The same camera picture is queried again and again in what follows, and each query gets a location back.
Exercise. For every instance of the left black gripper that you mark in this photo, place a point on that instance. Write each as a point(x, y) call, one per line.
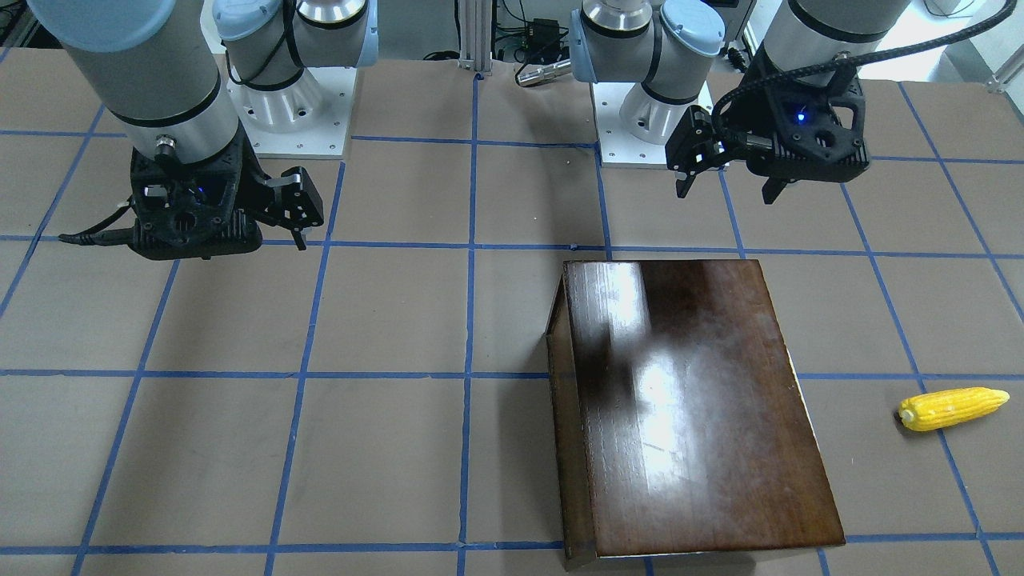
point(738, 122)

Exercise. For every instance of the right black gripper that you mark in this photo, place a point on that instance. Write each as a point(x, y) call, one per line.
point(254, 178)

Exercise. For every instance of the yellow corn cob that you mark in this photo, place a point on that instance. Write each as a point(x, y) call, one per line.
point(940, 409)

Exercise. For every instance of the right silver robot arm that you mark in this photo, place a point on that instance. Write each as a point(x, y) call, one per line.
point(154, 71)

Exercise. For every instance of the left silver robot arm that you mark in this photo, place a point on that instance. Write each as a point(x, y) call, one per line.
point(668, 47)

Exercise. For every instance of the dark wooden drawer cabinet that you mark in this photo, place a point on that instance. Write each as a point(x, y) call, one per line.
point(681, 430)

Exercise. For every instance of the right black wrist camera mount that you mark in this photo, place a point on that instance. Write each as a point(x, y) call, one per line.
point(194, 212)

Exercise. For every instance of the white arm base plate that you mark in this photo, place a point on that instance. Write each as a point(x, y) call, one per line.
point(309, 119)
point(633, 127)

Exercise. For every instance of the aluminium frame post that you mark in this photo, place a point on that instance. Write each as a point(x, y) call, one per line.
point(475, 35)

